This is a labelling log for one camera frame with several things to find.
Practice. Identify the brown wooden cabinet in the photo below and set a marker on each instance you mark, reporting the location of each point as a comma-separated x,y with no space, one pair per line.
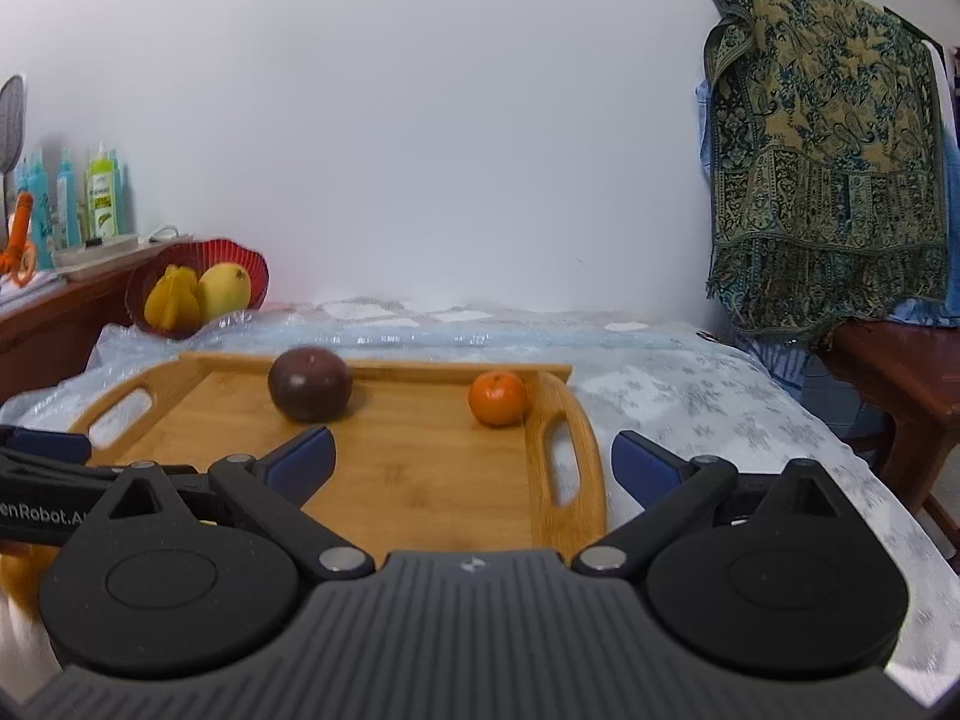
67,315

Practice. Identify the green spray bottle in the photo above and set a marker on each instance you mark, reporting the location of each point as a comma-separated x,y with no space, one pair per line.
101,195

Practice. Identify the grey fan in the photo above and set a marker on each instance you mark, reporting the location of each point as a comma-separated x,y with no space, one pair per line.
10,120

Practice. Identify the brown wooden chair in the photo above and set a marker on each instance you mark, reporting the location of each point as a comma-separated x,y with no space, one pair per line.
885,367

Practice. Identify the teal tube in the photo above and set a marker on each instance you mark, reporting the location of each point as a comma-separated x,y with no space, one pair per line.
66,195

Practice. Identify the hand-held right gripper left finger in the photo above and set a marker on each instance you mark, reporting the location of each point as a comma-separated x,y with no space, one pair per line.
307,459

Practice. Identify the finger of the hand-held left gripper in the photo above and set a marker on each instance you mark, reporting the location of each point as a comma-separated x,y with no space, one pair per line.
45,445

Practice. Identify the small tangerine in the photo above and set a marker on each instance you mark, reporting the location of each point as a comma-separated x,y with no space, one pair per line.
498,399

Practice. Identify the clear plastic sheet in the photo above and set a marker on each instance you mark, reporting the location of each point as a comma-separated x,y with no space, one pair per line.
420,330

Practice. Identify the white rectangular tray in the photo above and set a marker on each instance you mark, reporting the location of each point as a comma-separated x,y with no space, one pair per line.
90,253

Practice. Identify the stack of white papers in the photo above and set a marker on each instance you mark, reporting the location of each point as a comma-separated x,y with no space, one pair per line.
30,283

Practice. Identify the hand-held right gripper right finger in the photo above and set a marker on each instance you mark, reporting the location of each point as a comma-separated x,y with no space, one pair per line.
641,463

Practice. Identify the yellow mango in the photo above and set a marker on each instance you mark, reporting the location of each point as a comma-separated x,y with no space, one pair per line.
223,291

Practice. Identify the green patterned shawl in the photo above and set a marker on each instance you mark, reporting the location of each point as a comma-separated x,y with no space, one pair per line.
825,165

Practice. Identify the red scalloped bowl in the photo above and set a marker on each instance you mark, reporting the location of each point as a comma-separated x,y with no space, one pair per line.
225,251

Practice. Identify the blue bottle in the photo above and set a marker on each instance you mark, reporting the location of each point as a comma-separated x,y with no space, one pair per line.
39,202
21,184

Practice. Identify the yellow starfruit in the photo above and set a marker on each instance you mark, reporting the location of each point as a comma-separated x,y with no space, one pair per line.
172,300

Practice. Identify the wooden serving tray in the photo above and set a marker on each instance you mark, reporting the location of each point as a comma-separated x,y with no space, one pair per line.
420,480

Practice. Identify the dark purple passion fruit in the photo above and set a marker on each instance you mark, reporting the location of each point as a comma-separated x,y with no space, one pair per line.
309,384

